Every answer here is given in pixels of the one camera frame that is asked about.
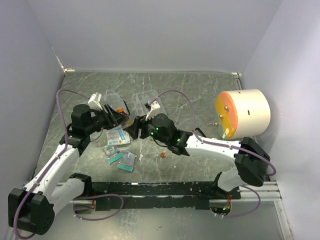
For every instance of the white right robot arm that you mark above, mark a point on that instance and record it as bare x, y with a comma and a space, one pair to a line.
250, 161

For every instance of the brown syrup bottle orange cap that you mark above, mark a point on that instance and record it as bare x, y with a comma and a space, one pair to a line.
120, 110

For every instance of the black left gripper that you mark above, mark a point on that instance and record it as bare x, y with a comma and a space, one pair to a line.
116, 118

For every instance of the clear divider tray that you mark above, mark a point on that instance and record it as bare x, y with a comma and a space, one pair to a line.
140, 100

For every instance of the aluminium frame rail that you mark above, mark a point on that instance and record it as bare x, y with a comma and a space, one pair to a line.
201, 189

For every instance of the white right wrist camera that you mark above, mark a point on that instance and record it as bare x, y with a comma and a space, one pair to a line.
153, 109

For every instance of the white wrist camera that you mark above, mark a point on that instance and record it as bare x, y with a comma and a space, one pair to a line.
153, 109
94, 101

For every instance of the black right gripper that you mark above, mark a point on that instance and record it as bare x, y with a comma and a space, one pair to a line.
140, 123

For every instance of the clear plastic medicine box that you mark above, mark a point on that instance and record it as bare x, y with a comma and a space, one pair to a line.
113, 99

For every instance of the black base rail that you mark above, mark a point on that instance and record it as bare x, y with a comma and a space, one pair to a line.
150, 202

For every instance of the clear bandage bag teal header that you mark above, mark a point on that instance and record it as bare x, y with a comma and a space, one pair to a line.
126, 163

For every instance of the white gauze dressing packet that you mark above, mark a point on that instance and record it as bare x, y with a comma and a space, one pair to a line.
117, 137

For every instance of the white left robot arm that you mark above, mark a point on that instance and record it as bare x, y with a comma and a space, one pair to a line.
33, 208

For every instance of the round pastel drawer cabinet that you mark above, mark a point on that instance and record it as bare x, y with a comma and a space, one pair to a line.
242, 113

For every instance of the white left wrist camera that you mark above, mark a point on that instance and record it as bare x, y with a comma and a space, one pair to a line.
94, 101

